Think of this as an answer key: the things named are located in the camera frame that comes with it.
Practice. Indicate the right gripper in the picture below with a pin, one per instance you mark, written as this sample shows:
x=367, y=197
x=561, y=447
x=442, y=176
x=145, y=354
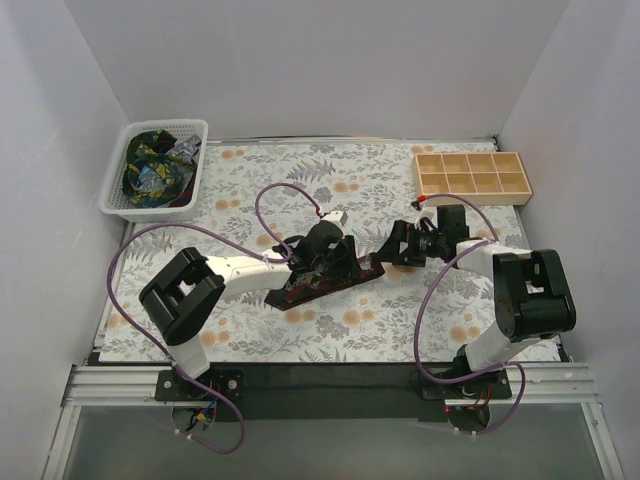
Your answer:
x=401, y=241

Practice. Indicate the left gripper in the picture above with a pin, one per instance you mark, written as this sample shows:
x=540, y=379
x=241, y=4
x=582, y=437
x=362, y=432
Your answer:
x=345, y=257

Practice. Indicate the dark red patterned tie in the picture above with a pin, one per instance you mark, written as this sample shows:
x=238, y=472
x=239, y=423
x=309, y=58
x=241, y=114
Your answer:
x=312, y=286

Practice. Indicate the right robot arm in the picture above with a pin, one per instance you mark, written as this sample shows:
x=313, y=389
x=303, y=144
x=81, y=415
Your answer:
x=532, y=298

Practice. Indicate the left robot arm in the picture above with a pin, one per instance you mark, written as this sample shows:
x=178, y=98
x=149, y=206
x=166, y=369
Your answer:
x=181, y=297

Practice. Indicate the floral table mat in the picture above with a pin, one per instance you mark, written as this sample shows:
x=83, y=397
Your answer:
x=252, y=194

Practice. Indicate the wooden compartment box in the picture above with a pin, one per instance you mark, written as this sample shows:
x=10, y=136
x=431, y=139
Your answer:
x=483, y=178

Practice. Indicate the silver blue patterned tie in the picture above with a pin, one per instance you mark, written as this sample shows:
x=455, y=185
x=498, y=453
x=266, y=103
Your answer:
x=159, y=178

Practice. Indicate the white plastic basket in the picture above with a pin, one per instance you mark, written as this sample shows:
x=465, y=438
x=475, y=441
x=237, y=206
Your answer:
x=114, y=202

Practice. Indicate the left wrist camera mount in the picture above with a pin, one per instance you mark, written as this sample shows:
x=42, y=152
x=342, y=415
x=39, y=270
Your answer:
x=336, y=217

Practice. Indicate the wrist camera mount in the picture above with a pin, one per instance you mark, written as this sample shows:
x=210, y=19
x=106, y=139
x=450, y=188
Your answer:
x=425, y=212
x=336, y=217

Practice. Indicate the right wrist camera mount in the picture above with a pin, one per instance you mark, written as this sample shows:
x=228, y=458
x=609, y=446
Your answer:
x=425, y=212

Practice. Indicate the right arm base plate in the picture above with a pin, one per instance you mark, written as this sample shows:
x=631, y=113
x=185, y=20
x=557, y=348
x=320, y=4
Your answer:
x=492, y=386

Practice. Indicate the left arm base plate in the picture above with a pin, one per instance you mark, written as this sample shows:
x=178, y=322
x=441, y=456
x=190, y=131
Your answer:
x=170, y=386

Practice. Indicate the aluminium frame rail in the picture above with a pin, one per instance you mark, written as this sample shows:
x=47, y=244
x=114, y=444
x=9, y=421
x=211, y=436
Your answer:
x=332, y=421

